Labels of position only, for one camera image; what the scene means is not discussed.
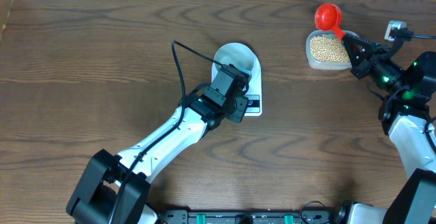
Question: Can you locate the white digital kitchen scale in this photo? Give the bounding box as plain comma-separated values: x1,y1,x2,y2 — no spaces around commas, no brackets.
210,42,264,117

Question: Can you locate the clear container of soybeans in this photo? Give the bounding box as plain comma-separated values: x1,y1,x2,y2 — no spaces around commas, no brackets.
306,30,352,71

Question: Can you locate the grey round bowl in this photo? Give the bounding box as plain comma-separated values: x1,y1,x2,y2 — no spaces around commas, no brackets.
214,42,261,80

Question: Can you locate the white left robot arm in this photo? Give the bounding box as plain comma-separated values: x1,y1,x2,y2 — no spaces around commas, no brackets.
66,64,250,223

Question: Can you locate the red plastic measuring scoop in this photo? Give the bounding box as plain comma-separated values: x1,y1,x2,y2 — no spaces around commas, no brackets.
315,3,345,40

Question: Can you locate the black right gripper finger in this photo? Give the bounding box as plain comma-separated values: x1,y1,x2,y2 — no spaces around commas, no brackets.
342,33,381,52
343,42,367,68

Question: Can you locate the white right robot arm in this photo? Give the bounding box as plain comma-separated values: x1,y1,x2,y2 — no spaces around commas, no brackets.
342,34,435,223

